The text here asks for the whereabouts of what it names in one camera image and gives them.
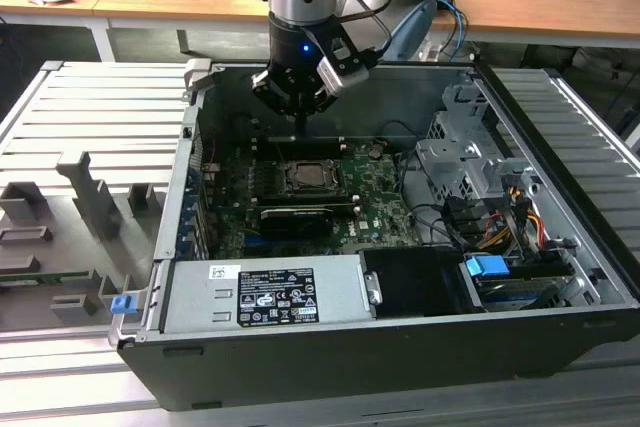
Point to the silver power supply unit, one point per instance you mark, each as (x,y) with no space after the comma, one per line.
(200,297)

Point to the metal drive cage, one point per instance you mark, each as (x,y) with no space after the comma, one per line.
(450,157)

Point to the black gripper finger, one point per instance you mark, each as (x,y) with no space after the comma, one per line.
(322,99)
(272,92)

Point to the blue expansion slot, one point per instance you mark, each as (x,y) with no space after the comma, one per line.
(260,242)

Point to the black open PC case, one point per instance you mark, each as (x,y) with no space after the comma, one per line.
(300,372)

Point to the blue disk carrier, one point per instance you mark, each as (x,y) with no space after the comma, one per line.
(485,266)

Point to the black graphics card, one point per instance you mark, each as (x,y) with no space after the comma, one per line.
(295,224)

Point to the black camera bracket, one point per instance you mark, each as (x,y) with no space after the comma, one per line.
(347,49)

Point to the green motherboard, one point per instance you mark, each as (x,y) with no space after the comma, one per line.
(385,197)

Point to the black RAM slot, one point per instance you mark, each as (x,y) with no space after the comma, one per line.
(305,198)
(320,139)
(345,207)
(310,148)

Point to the blue plastic clip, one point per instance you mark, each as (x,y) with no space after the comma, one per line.
(122,305)

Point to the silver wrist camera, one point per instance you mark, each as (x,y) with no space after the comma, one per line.
(345,79)

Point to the hard disk drive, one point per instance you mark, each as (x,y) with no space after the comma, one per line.
(520,289)

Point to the green RAM stick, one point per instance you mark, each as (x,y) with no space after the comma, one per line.
(45,277)

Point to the grey parts rack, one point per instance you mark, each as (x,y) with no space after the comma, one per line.
(60,237)

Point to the small metal bracket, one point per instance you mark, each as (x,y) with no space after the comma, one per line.
(372,287)

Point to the pale blue teach pendant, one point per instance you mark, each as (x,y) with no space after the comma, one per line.
(410,27)

